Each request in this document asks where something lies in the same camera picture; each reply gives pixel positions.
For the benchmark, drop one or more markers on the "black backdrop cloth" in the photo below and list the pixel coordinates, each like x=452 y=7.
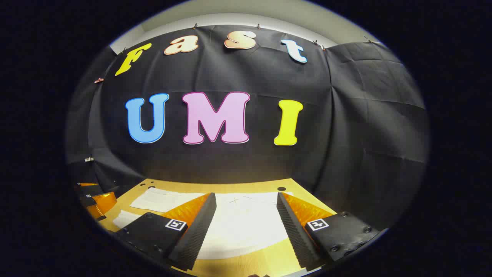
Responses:
x=230 y=161

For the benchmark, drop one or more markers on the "white jeans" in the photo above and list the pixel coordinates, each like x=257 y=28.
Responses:
x=246 y=223

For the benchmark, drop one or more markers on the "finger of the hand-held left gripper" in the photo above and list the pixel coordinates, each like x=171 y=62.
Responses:
x=103 y=202
x=90 y=190

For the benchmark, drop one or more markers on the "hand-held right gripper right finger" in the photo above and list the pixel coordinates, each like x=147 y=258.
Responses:
x=294 y=231

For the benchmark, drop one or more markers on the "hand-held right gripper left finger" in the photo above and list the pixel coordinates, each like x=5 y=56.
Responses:
x=196 y=231

